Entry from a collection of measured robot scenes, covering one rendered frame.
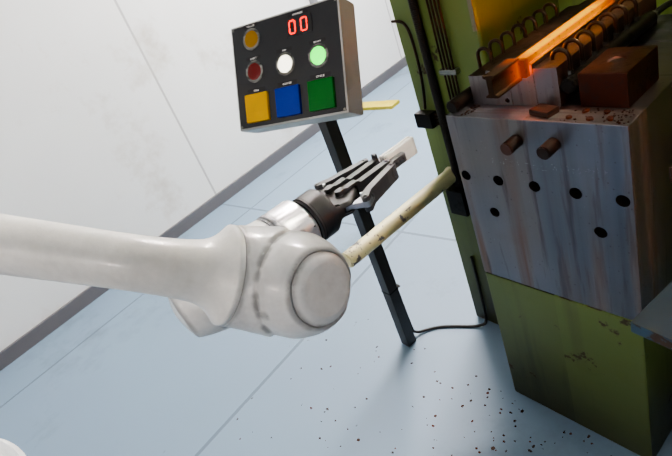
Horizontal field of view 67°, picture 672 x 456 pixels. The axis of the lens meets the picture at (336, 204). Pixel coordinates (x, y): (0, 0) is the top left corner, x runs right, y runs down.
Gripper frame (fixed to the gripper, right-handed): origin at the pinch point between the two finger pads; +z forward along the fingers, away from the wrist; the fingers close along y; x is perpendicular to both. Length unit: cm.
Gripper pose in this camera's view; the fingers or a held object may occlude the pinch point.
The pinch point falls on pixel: (398, 154)
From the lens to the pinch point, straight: 82.8
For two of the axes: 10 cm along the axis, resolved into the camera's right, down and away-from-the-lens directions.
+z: 7.2, -5.3, 4.5
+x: -3.3, -8.3, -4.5
